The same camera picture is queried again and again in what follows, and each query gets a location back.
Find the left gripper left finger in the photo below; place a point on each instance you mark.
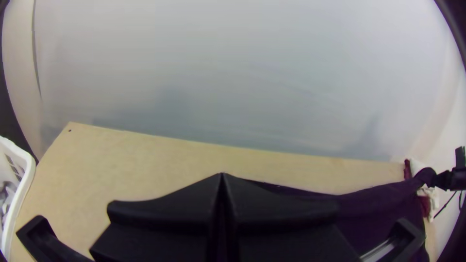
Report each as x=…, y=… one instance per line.
x=171, y=214

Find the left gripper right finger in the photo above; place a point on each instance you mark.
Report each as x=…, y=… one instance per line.
x=280, y=218

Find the heap of clothes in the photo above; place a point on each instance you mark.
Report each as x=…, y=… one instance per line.
x=8, y=189

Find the black t-shirt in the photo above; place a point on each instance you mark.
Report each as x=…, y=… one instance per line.
x=378, y=214

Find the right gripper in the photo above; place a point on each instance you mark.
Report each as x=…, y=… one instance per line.
x=453, y=178

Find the pile of folded clothes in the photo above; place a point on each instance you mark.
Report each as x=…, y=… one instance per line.
x=424, y=193

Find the white laundry basket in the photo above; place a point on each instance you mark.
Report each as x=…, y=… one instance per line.
x=18, y=182

